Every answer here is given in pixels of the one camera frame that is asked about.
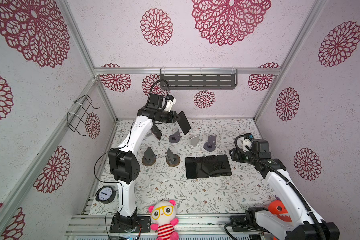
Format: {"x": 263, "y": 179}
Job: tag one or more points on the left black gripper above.
{"x": 172, "y": 119}

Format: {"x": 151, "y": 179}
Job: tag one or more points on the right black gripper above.
{"x": 236, "y": 154}

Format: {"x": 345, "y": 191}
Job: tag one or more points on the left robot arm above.
{"x": 125, "y": 167}

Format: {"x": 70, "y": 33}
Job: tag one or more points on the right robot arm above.
{"x": 305, "y": 224}

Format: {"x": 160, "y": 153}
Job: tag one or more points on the grey round phone stand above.
{"x": 175, "y": 138}

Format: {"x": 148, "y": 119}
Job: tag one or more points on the purple round phone stand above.
{"x": 210, "y": 143}

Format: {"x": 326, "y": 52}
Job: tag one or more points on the white folding phone stand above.
{"x": 194, "y": 141}

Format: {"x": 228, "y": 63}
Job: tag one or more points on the round wooden phone stand centre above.
{"x": 172, "y": 159}

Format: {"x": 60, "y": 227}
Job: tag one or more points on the red shark plush toy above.
{"x": 278, "y": 209}

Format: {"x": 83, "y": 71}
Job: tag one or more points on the white pink plush doll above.
{"x": 164, "y": 220}

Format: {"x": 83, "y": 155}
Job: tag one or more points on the small round clock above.
{"x": 105, "y": 195}

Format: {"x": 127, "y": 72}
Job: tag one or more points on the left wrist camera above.
{"x": 170, "y": 102}

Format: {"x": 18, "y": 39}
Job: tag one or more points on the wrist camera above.
{"x": 247, "y": 142}
{"x": 170, "y": 102}

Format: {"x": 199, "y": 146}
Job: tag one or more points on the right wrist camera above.
{"x": 247, "y": 142}

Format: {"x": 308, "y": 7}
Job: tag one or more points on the grey wall shelf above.
{"x": 200, "y": 81}

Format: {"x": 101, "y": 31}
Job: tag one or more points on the black wire wall rack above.
{"x": 84, "y": 121}

